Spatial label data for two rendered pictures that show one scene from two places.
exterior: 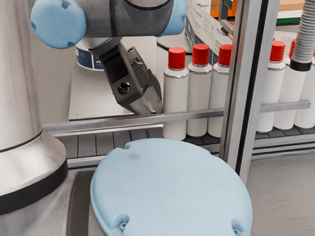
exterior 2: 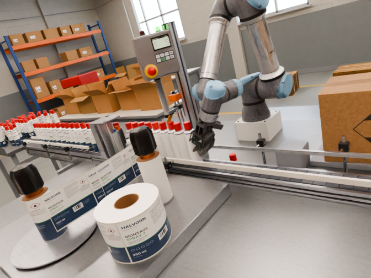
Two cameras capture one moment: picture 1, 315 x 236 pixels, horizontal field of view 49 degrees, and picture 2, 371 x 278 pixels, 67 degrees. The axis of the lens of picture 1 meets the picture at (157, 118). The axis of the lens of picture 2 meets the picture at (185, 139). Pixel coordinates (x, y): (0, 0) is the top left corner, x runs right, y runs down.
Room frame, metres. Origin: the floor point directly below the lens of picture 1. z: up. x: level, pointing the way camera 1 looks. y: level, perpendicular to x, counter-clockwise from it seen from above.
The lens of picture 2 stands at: (1.33, 0.90, 1.43)
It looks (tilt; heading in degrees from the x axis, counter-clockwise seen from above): 20 degrees down; 234
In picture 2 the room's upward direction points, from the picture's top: 16 degrees counter-clockwise
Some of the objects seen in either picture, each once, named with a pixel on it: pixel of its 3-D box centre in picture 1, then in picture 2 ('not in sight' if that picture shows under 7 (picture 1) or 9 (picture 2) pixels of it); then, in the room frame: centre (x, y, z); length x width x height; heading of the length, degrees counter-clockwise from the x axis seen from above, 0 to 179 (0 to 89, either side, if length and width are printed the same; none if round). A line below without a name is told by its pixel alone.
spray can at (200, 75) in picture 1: (198, 92); (182, 143); (0.65, -0.09, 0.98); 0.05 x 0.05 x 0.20
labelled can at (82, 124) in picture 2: not in sight; (87, 137); (0.78, -0.93, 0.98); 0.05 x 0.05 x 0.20
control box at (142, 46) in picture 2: not in sight; (156, 55); (0.57, -0.20, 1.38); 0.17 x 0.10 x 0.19; 155
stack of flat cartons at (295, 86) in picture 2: not in sight; (277, 85); (-3.15, -2.06, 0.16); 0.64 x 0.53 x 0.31; 105
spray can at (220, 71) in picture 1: (222, 92); (175, 142); (0.65, -0.14, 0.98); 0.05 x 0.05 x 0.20
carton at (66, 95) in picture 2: not in sight; (76, 99); (-0.03, -3.44, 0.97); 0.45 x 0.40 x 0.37; 12
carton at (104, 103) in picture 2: not in sight; (109, 96); (-0.16, -2.54, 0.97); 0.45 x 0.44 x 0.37; 13
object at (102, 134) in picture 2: not in sight; (113, 142); (0.80, -0.48, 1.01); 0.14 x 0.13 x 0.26; 100
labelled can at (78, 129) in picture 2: not in sight; (81, 137); (0.80, -1.00, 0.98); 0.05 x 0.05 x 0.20
